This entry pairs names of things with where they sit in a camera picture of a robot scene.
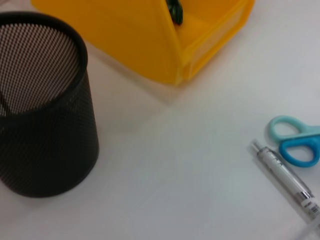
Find green plastic wrapper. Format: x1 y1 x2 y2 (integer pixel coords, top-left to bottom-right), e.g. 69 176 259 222
166 0 185 26

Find black mesh pen holder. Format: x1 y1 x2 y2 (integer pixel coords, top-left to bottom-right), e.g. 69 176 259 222
0 11 100 198

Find yellow plastic bin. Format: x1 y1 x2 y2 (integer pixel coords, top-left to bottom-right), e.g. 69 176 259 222
30 0 256 87

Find blue scissors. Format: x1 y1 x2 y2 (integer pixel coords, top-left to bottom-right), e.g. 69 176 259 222
268 114 320 168

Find silver retractable pen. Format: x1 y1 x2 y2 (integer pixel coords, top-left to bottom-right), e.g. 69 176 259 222
250 140 320 221

